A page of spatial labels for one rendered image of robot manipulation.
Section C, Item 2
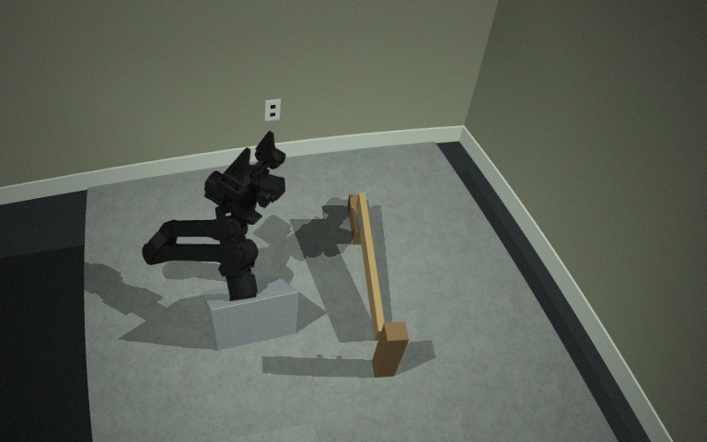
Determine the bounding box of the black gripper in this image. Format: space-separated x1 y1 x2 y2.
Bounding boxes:
216 131 285 203

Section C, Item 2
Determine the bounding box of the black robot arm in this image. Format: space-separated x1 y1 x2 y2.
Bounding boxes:
142 169 285 301

